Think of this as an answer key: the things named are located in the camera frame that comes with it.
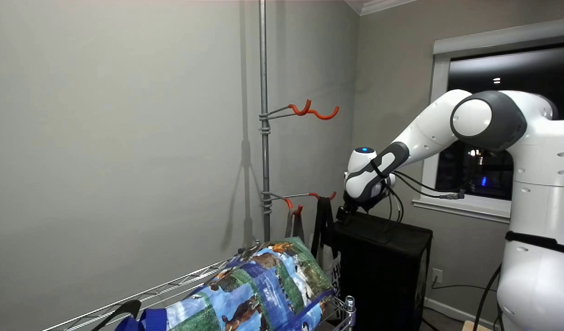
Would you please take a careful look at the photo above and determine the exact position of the short orange-tipped high hook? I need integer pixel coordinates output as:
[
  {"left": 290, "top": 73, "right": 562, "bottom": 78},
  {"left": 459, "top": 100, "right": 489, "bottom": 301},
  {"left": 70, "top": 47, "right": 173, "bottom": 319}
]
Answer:
[{"left": 268, "top": 104, "right": 344, "bottom": 122}]

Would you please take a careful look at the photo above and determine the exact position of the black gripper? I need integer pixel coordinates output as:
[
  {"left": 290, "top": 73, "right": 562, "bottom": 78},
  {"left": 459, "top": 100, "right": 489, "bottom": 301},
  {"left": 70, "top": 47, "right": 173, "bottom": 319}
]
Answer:
[{"left": 336, "top": 200, "right": 362, "bottom": 225}]

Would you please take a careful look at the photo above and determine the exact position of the chrome wire shelving cart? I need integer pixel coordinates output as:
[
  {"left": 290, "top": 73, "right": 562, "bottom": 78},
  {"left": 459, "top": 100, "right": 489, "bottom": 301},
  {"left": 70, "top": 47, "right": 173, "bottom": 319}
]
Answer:
[{"left": 41, "top": 238, "right": 358, "bottom": 331}]

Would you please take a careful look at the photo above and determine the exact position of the blue animal picture print bag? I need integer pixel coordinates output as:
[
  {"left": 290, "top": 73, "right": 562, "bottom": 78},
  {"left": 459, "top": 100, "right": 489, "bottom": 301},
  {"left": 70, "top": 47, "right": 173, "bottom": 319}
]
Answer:
[{"left": 114, "top": 234, "right": 338, "bottom": 331}]

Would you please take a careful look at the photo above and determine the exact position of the grey metal coat rack pole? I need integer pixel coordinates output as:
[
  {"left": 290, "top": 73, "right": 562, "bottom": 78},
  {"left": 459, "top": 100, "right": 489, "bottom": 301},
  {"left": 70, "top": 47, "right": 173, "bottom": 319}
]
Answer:
[{"left": 255, "top": 0, "right": 274, "bottom": 244}]

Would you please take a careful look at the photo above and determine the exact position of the white framed window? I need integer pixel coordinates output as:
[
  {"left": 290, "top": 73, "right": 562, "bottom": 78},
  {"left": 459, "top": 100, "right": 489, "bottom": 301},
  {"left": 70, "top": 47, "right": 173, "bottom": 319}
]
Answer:
[{"left": 412, "top": 16, "right": 564, "bottom": 223}]

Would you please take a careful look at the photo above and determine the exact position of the short orange-tipped low hook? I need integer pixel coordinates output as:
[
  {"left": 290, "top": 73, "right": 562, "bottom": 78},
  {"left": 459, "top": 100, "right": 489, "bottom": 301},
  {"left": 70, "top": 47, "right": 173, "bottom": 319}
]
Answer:
[{"left": 274, "top": 189, "right": 338, "bottom": 203}]

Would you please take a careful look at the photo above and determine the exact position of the long orange-tipped low hook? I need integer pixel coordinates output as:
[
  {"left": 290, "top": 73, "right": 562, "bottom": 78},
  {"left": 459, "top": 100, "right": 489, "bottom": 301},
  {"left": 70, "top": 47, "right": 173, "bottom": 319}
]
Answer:
[{"left": 263, "top": 192, "right": 307, "bottom": 218}]

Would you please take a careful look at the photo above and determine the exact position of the black cloth covered cabinet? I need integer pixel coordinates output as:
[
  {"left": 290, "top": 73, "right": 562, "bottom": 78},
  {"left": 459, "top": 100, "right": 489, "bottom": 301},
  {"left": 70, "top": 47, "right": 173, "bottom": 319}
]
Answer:
[{"left": 333, "top": 209, "right": 436, "bottom": 331}]

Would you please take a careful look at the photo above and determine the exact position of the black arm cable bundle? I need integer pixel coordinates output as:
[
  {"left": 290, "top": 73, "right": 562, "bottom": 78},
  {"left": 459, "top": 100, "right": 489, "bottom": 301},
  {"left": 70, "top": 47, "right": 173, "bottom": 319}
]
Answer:
[{"left": 379, "top": 165, "right": 469, "bottom": 222}]

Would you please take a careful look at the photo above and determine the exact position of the long orange-tipped high hook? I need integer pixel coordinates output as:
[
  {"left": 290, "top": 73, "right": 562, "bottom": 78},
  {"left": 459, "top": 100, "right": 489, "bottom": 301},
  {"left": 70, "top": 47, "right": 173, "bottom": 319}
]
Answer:
[{"left": 266, "top": 97, "right": 314, "bottom": 119}]

